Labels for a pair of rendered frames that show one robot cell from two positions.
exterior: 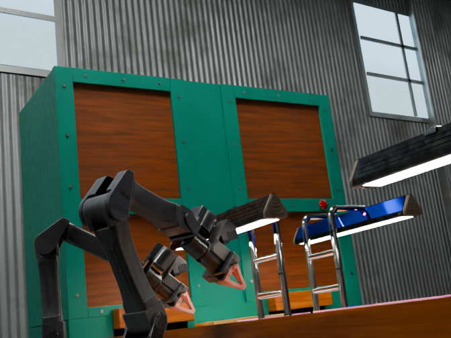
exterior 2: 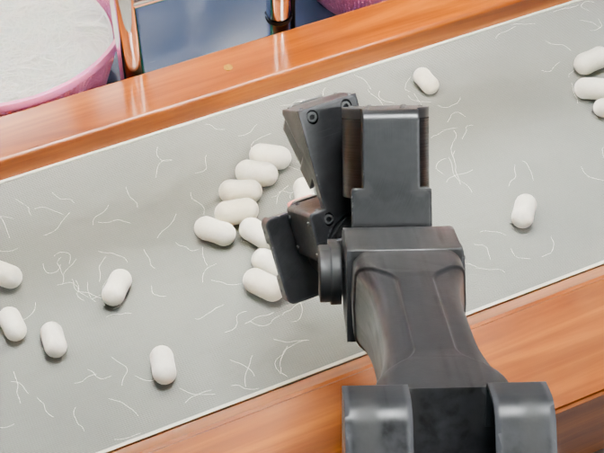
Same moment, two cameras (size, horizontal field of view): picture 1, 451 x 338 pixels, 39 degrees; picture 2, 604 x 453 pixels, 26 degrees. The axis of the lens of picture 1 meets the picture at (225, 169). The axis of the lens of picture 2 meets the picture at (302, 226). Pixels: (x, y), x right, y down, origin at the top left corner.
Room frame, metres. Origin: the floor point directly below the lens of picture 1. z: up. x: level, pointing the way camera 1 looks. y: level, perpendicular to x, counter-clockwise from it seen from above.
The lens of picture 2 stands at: (1.94, 0.81, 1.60)
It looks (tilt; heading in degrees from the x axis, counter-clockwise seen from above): 50 degrees down; 278
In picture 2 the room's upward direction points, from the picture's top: straight up
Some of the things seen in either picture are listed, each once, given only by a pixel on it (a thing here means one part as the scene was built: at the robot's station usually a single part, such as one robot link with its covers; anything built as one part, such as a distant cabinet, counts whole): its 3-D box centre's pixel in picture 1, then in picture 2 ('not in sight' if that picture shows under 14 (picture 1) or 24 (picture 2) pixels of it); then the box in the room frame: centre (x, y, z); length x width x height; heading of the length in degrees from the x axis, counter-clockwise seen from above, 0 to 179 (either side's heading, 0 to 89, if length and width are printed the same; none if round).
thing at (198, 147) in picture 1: (190, 202); not in sight; (2.87, 0.18, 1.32); 1.36 x 0.55 x 0.95; 123
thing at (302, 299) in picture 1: (300, 299); not in sight; (2.79, -0.25, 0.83); 0.30 x 0.06 x 0.07; 123
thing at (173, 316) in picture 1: (154, 314); not in sight; (2.42, 0.32, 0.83); 0.30 x 0.06 x 0.07; 123
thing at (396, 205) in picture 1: (349, 221); not in sight; (2.38, -0.44, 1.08); 0.62 x 0.08 x 0.07; 33
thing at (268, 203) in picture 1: (221, 224); not in sight; (2.08, 0.04, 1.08); 0.62 x 0.08 x 0.07; 33
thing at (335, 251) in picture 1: (341, 270); not in sight; (2.34, -0.37, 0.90); 0.20 x 0.19 x 0.45; 33
